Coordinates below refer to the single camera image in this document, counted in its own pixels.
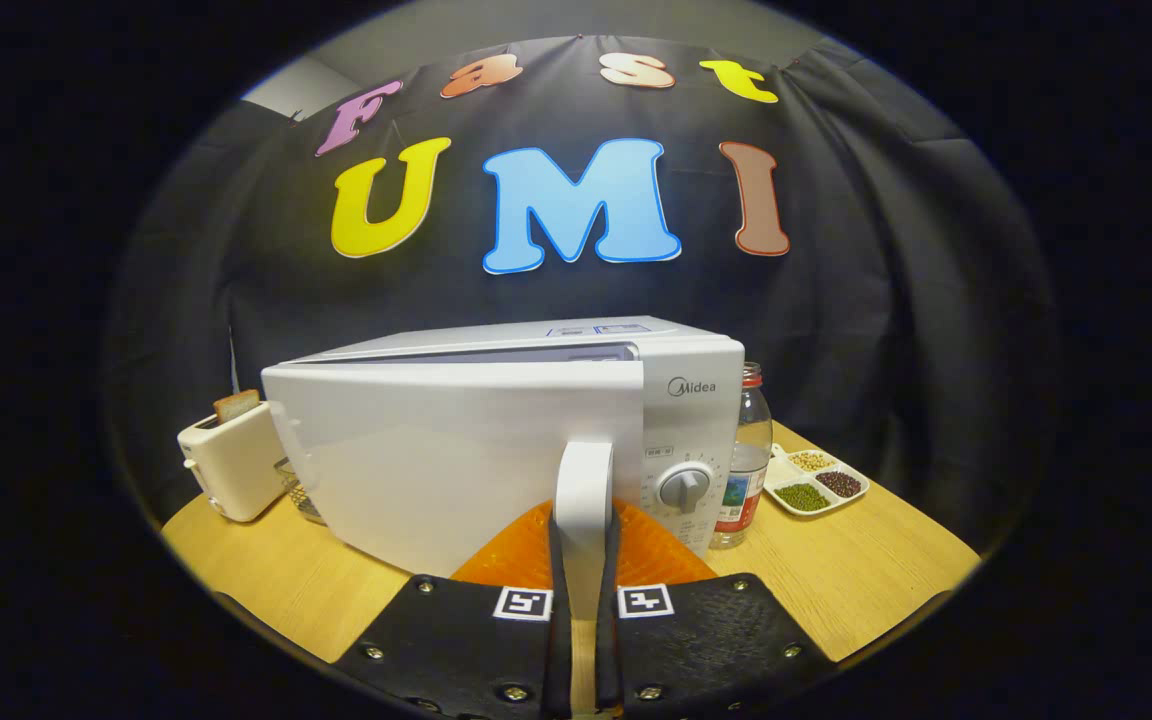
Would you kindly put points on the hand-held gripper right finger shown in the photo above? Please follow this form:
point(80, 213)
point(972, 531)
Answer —
point(608, 660)

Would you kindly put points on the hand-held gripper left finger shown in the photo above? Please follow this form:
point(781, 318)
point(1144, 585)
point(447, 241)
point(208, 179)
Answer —
point(560, 660)

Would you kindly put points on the white microwave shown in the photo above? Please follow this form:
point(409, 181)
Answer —
point(436, 460)

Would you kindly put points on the clear plastic water bottle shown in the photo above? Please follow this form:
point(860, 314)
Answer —
point(741, 470)

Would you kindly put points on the white divided bean dish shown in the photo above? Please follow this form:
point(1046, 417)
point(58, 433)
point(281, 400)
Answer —
point(816, 480)

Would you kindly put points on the white toaster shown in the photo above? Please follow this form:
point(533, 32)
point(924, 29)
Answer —
point(236, 465)

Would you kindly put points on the brown bread slice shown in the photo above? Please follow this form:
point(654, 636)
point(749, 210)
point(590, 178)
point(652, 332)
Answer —
point(236, 405)

